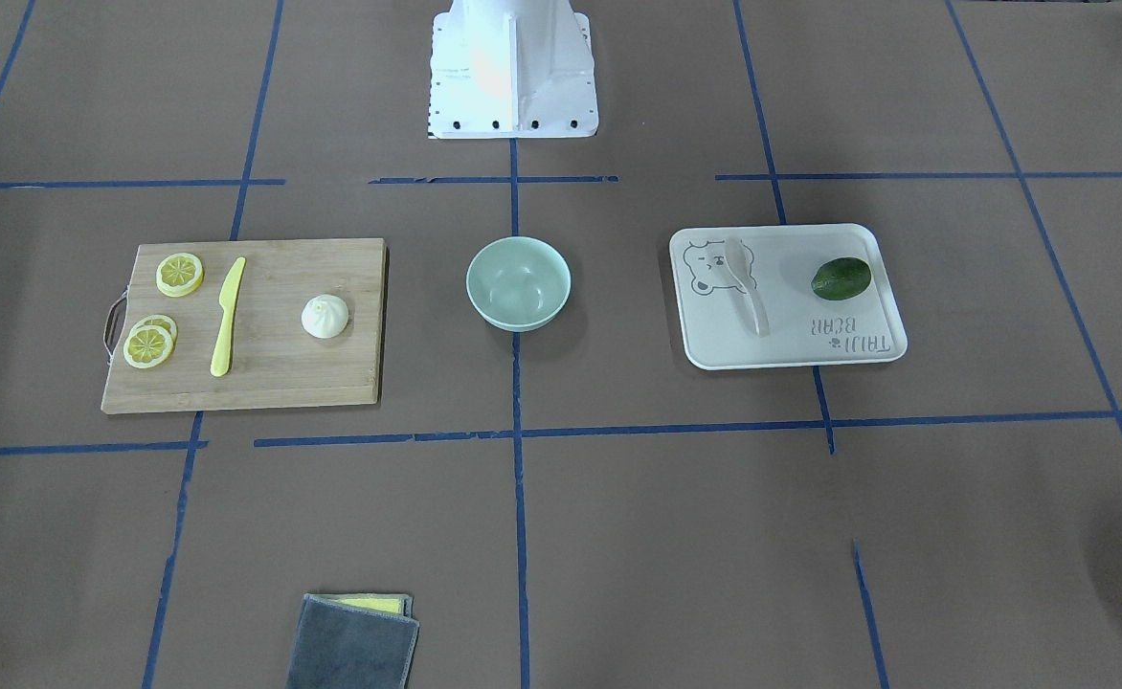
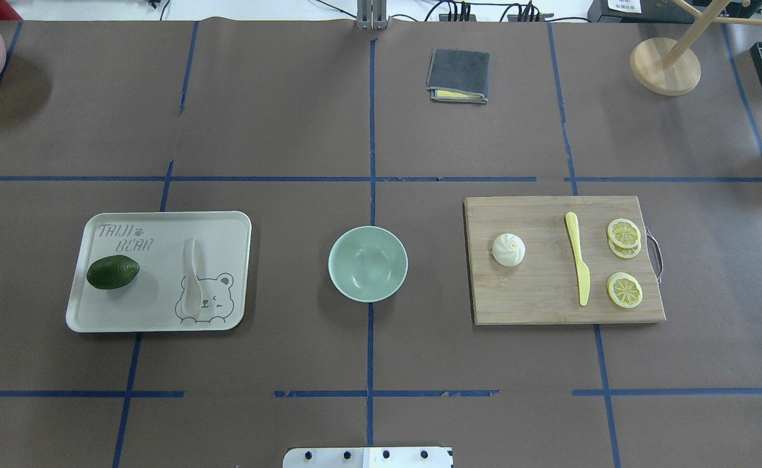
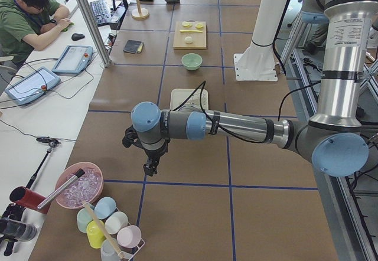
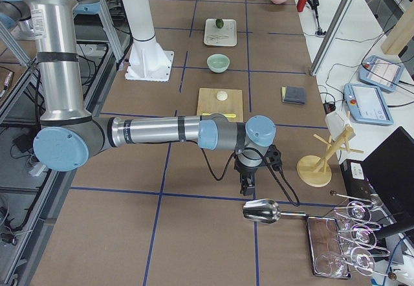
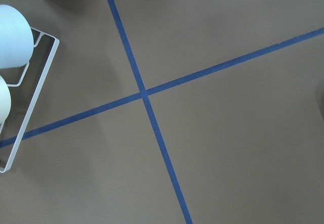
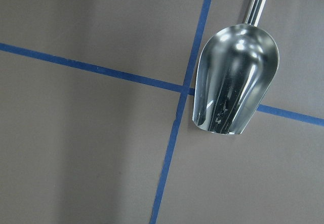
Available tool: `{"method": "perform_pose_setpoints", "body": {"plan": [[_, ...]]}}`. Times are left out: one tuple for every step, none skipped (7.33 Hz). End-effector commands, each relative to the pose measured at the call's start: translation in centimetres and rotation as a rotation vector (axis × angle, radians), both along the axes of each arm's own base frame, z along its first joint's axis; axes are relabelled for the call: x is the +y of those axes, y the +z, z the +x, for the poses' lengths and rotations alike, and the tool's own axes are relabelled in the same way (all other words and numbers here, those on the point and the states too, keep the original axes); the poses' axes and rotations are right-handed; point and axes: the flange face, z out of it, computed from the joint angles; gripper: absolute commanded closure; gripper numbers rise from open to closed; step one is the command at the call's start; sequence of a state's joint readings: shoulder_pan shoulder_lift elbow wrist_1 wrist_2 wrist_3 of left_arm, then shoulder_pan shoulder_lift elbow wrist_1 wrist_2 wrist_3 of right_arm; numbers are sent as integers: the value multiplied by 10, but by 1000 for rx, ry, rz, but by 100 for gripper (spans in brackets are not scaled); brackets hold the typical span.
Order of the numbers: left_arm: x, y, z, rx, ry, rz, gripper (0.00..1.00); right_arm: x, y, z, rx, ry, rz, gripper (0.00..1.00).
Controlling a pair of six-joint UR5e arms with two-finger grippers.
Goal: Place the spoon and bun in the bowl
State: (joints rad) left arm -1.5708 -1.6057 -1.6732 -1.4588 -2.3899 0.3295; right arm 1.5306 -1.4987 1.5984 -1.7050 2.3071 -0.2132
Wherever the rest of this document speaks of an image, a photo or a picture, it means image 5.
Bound light blue cup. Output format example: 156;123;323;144
1;5;34;69

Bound pale green cup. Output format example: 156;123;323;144
0;77;11;124

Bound white wire cup rack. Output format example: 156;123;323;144
1;28;60;173

